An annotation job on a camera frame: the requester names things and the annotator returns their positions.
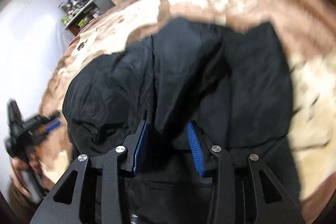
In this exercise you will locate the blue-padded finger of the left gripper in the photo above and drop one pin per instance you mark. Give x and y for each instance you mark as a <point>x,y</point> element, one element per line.
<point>49,127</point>

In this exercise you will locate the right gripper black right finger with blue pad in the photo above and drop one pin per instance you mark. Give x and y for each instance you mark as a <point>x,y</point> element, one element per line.
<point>250,194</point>

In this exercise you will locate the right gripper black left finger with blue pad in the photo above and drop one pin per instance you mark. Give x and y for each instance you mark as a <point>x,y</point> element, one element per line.
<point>73,198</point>

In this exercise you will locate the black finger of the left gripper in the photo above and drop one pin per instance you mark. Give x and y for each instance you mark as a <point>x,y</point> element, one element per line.
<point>48,119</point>

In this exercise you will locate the black puffer jacket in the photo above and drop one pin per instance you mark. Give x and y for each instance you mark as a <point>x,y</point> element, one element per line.
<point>236,87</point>

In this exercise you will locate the person's left hand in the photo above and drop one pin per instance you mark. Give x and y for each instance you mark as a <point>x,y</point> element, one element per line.
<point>18,166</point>

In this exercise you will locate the cluttered desk shelf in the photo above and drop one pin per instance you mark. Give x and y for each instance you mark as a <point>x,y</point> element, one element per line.
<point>78,13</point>

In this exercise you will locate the brown plush patterned blanket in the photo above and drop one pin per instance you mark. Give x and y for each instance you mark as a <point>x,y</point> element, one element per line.
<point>306,29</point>

